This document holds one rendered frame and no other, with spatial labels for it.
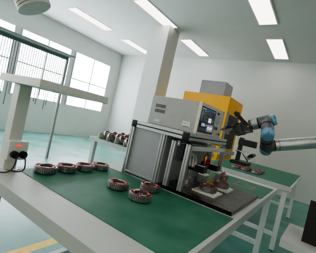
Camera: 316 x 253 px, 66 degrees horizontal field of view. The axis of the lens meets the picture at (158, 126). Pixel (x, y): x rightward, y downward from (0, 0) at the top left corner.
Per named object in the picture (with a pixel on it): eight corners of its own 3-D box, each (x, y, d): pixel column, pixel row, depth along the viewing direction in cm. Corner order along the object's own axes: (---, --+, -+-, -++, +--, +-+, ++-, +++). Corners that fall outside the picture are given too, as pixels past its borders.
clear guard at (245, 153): (256, 161, 180) (258, 153, 180) (248, 162, 160) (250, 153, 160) (214, 150, 198) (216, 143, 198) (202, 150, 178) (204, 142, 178)
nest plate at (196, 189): (222, 195, 156) (222, 193, 156) (213, 198, 143) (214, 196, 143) (201, 187, 164) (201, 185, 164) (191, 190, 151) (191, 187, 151)
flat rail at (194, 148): (223, 152, 194) (224, 148, 194) (189, 150, 142) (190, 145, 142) (222, 151, 195) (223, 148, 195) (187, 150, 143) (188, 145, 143)
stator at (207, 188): (218, 193, 155) (220, 186, 155) (212, 195, 146) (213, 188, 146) (202, 186, 161) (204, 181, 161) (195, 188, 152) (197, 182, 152)
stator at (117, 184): (122, 193, 122) (123, 185, 122) (103, 186, 126) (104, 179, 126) (131, 188, 133) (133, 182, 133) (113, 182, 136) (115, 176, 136)
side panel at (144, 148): (156, 185, 152) (167, 135, 152) (153, 185, 150) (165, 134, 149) (124, 171, 168) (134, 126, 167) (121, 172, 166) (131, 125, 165)
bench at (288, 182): (291, 218, 420) (302, 176, 418) (275, 254, 266) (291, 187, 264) (229, 196, 481) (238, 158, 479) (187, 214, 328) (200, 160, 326)
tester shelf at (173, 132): (225, 145, 197) (227, 139, 196) (188, 140, 140) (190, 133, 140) (179, 133, 221) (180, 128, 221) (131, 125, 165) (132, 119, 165)
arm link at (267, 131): (274, 146, 149) (272, 134, 157) (276, 132, 143) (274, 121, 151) (260, 145, 152) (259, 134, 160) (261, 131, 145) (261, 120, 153)
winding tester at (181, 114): (219, 138, 189) (225, 112, 188) (195, 133, 153) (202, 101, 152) (176, 128, 211) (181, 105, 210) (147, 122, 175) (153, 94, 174)
